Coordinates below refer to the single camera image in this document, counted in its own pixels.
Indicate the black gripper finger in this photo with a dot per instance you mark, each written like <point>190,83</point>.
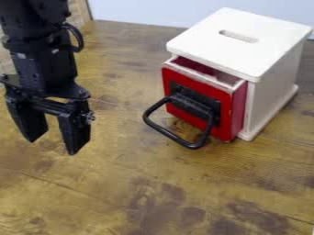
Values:
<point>75,121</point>
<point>29,120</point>

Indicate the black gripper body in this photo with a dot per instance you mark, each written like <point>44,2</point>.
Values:
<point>44,80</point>

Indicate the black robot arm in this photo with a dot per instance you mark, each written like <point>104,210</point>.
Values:
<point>33,17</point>

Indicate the red drawer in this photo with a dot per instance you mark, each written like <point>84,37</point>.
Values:
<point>204,90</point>

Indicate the white wooden cabinet box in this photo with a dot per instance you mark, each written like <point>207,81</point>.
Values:
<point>255,48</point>

